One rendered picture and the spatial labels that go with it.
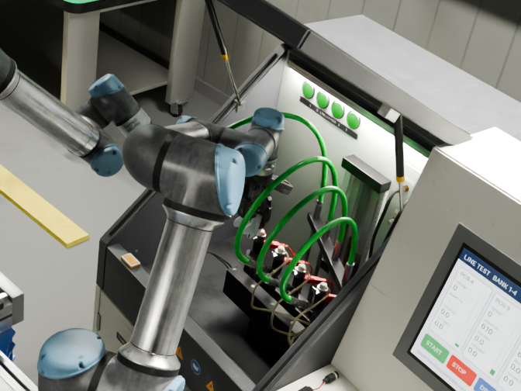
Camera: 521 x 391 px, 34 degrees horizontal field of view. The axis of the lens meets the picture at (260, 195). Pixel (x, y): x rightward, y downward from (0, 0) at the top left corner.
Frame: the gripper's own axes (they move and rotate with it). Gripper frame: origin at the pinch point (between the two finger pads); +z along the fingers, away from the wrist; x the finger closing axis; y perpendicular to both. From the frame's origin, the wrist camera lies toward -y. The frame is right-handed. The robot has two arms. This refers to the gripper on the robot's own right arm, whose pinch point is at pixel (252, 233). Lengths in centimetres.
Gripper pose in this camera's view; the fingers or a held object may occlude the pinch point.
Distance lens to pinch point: 216.7
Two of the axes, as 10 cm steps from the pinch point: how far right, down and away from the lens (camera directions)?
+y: -7.6, 2.4, -6.0
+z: -1.7, 8.2, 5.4
